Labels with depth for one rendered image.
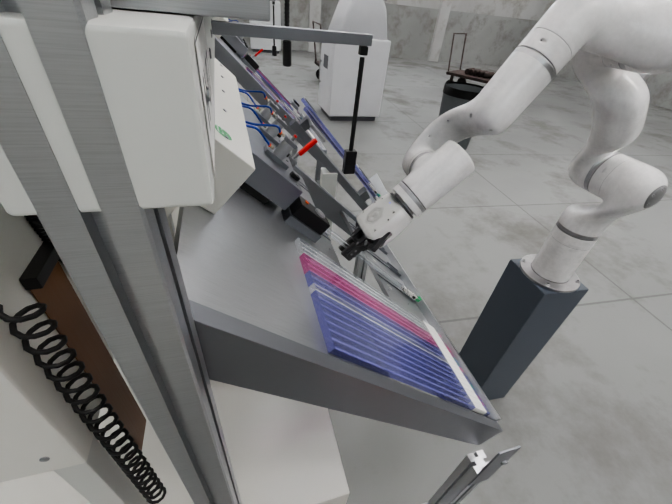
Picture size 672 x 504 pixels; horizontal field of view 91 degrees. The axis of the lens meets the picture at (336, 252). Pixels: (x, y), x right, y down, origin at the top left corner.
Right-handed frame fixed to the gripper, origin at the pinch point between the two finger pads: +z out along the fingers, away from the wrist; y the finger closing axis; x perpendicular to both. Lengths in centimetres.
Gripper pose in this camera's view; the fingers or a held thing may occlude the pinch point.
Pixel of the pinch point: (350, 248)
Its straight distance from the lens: 76.6
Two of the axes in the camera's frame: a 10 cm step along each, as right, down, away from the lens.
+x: 6.2, 5.3, 5.7
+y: 2.4, 5.7, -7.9
